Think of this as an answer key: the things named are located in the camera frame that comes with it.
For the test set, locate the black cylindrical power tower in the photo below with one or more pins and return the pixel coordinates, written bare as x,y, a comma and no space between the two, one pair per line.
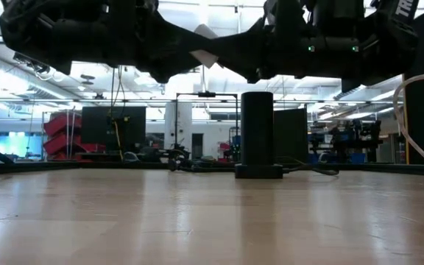
258,129

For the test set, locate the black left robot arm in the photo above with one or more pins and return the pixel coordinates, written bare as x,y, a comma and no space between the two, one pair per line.
50,29

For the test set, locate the black backdrop panel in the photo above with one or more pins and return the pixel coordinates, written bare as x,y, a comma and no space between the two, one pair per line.
293,136
94,129

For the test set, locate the white USB charger block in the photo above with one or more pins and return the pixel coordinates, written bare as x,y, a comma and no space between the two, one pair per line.
204,58

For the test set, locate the black metal frame stand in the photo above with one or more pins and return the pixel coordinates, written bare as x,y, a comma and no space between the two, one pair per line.
206,94

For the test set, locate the blue lit panel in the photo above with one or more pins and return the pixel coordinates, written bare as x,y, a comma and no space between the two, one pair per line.
9,145

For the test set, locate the black ceiling disc fixture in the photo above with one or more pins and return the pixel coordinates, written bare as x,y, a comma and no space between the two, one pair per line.
87,77

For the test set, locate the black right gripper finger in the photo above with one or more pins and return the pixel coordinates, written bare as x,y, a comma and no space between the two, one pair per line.
234,51

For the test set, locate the red bin rack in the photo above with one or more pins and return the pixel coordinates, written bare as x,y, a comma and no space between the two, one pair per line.
59,125

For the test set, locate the black aluminium table frame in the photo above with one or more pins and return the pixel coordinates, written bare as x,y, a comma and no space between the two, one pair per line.
50,167

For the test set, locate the black robot station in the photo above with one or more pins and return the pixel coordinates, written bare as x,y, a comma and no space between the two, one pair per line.
344,138

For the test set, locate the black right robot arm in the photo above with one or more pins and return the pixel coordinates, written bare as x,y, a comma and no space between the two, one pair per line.
381,48

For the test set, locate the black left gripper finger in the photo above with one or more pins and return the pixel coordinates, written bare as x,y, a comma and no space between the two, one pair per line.
191,46

